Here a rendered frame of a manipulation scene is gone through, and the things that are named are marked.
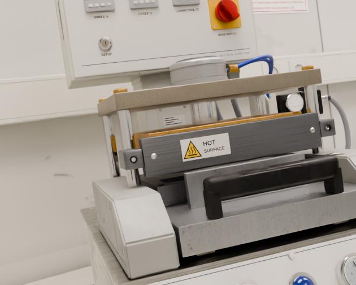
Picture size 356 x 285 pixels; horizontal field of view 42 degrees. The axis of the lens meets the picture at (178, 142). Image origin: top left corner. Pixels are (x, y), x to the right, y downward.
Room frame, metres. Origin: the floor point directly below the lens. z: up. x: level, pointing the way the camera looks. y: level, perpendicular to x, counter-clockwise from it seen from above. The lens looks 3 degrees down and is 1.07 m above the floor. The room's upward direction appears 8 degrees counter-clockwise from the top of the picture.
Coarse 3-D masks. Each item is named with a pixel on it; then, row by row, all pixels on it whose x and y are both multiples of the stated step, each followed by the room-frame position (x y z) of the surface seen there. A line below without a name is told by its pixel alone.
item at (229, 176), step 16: (304, 160) 0.48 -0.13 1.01; (320, 160) 0.48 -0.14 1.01; (336, 160) 0.49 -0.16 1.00; (224, 176) 0.45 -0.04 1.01; (240, 176) 0.46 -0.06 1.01; (256, 176) 0.46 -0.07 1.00; (272, 176) 0.46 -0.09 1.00; (288, 176) 0.47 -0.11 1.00; (304, 176) 0.47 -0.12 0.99; (320, 176) 0.48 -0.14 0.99; (336, 176) 0.48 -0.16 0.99; (208, 192) 0.45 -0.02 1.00; (224, 192) 0.45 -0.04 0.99; (240, 192) 0.45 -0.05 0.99; (256, 192) 0.46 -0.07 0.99; (336, 192) 0.48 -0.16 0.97; (208, 208) 0.45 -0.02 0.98
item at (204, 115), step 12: (192, 108) 0.64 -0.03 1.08; (204, 108) 0.64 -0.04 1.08; (192, 120) 0.65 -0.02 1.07; (204, 120) 0.64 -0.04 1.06; (216, 120) 0.64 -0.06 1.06; (228, 120) 0.62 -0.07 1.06; (240, 120) 0.58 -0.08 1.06; (252, 120) 0.58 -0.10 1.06; (144, 132) 0.62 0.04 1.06; (156, 132) 0.55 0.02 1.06; (168, 132) 0.55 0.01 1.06
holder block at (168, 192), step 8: (248, 160) 0.69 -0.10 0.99; (208, 168) 0.66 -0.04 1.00; (144, 176) 0.67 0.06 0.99; (160, 176) 0.64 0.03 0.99; (168, 176) 0.63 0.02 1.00; (176, 176) 0.62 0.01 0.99; (144, 184) 0.62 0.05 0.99; (152, 184) 0.57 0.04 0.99; (160, 184) 0.56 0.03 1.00; (168, 184) 0.55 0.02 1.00; (176, 184) 0.55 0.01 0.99; (184, 184) 0.56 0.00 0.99; (160, 192) 0.55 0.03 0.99; (168, 192) 0.55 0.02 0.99; (176, 192) 0.55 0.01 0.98; (184, 192) 0.56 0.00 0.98; (168, 200) 0.55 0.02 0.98; (176, 200) 0.55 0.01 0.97; (184, 200) 0.56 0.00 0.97
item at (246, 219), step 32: (256, 160) 0.54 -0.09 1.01; (288, 160) 0.55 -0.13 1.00; (192, 192) 0.51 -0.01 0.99; (288, 192) 0.53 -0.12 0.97; (320, 192) 0.50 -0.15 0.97; (352, 192) 0.49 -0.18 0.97; (192, 224) 0.44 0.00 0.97; (224, 224) 0.45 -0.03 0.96; (256, 224) 0.46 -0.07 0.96; (288, 224) 0.47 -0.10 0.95; (320, 224) 0.48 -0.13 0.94
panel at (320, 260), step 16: (336, 240) 0.48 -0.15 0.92; (352, 240) 0.48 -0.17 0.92; (272, 256) 0.46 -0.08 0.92; (288, 256) 0.46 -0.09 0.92; (304, 256) 0.46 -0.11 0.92; (320, 256) 0.47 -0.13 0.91; (336, 256) 0.47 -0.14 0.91; (208, 272) 0.44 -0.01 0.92; (224, 272) 0.44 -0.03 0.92; (240, 272) 0.44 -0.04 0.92; (256, 272) 0.45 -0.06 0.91; (272, 272) 0.45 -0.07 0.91; (288, 272) 0.45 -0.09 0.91; (304, 272) 0.45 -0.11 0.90; (320, 272) 0.46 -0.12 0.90
